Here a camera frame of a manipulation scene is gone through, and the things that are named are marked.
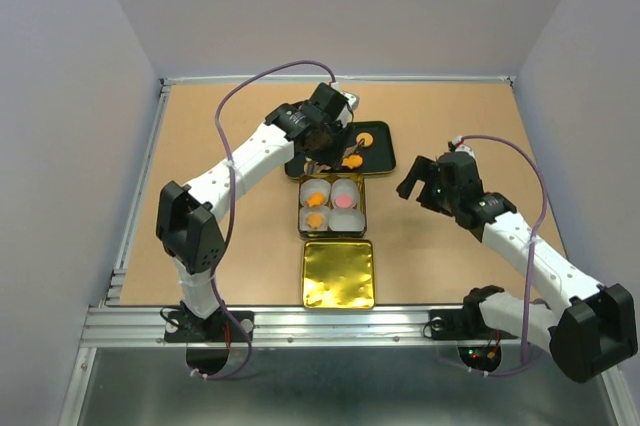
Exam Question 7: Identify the metal tongs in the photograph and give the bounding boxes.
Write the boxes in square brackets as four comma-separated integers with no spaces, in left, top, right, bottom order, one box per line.
[303,140,365,175]

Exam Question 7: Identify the round tan biscuit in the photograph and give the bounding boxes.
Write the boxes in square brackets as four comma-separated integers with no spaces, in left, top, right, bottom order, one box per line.
[356,132,374,148]

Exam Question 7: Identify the orange fish cookie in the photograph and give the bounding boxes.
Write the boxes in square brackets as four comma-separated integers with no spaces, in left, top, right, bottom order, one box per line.
[341,154,364,170]
[305,192,326,208]

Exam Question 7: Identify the pink sandwich cookie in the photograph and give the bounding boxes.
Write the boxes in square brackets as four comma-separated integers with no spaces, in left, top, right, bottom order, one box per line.
[333,194,357,209]

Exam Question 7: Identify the orange flower cookie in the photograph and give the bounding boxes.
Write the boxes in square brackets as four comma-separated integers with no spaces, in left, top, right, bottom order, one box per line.
[306,213,324,229]

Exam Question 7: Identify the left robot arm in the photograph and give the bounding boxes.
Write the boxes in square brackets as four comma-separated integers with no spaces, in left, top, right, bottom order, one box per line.
[156,83,359,340]

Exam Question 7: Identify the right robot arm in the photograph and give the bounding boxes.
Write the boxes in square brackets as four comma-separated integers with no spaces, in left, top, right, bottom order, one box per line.
[396,150,639,383]

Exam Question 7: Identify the black serving tray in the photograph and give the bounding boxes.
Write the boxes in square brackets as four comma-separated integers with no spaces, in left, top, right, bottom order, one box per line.
[314,121,396,176]

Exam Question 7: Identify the white paper cup back left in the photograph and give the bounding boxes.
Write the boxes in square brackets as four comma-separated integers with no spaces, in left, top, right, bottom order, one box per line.
[299,178,331,207]

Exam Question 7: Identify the white paper cup back right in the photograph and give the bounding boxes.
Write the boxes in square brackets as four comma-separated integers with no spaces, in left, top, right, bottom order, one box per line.
[330,178,360,209]

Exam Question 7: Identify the gold cookie tin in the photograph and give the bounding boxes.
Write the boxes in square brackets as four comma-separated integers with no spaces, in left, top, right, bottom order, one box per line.
[297,173,367,239]

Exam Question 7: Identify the white paper cup front right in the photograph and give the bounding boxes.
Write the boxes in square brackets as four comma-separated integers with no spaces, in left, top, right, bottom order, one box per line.
[328,208,366,232]

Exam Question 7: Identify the gold tin lid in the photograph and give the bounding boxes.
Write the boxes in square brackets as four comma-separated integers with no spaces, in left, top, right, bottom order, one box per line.
[302,239,375,310]

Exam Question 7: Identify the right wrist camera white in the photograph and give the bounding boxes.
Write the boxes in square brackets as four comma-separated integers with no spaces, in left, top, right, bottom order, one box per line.
[448,136,475,157]

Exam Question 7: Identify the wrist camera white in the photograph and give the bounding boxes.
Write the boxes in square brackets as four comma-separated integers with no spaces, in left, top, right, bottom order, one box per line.
[448,136,475,157]
[342,92,359,110]

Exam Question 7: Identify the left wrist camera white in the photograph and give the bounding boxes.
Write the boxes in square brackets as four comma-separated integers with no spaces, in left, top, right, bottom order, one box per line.
[342,92,359,110]

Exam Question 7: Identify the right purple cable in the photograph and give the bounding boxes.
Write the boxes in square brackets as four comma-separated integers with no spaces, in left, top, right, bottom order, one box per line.
[449,133,549,377]

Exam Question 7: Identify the purple cable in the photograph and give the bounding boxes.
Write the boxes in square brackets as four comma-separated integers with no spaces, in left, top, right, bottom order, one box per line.
[213,59,339,382]
[449,133,549,377]

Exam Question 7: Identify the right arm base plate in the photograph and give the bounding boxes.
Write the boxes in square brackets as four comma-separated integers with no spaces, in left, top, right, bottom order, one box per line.
[421,307,498,341]

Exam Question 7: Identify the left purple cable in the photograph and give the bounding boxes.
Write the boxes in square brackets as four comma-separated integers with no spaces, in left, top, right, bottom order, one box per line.
[213,59,339,382]

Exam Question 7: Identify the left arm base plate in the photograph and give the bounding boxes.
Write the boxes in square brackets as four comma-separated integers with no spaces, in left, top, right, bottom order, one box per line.
[160,308,253,344]

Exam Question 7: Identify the aluminium rail frame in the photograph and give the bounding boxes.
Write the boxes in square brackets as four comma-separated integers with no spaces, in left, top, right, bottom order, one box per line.
[62,77,639,425]

